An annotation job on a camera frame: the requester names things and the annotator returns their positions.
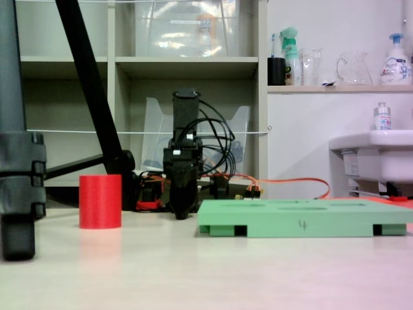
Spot white pump soap bottle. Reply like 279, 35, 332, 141
379, 32, 413, 86

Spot black tripod leg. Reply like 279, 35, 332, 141
54, 0, 136, 177

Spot beige shelf unit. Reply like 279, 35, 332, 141
14, 0, 269, 196

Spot black tripod strut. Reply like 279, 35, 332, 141
45, 154, 105, 181

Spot clear plastic file holder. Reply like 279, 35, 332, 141
141, 96, 252, 177

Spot large orange flat block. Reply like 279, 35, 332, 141
328, 195, 413, 207

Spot green spray bottle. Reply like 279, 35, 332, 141
279, 26, 303, 87

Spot red and black clamp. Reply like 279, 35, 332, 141
135, 174, 164, 212

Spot clear measuring cup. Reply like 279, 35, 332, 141
299, 47, 324, 87

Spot black cup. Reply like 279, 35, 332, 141
267, 57, 287, 87

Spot green shape-sorter board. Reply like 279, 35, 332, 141
196, 198, 413, 238

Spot thin orange wire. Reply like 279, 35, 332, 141
225, 173, 330, 200

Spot white sink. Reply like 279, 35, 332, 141
328, 129, 413, 194

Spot white cord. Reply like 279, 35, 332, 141
25, 125, 272, 137

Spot wooden ledge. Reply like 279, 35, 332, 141
267, 84, 413, 95

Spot clear plastic storage box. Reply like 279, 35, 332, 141
134, 0, 241, 58

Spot black arm wires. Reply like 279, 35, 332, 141
192, 96, 239, 177

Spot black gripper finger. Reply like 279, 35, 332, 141
189, 179, 199, 214
169, 176, 192, 221

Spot glass pitcher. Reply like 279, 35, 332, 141
336, 51, 374, 87

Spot small clear bottle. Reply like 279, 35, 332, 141
373, 102, 393, 132

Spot red cylinder block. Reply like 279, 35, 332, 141
79, 174, 123, 230

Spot thick grey tripod leg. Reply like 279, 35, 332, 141
0, 0, 48, 262

